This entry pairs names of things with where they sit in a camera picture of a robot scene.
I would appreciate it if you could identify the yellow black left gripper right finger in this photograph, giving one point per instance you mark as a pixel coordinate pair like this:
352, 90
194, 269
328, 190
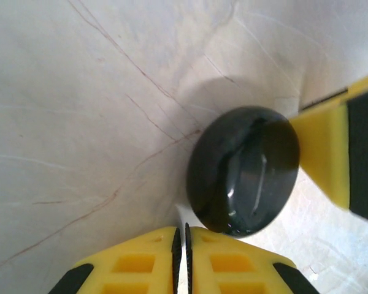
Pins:
239, 269

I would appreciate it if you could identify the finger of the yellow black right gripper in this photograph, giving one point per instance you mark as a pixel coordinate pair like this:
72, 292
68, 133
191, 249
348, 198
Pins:
365, 85
325, 153

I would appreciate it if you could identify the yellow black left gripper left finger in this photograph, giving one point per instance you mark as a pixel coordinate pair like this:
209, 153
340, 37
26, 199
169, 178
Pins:
125, 269

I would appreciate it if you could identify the black earbud charging case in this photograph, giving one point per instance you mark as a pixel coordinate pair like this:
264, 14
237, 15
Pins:
233, 171

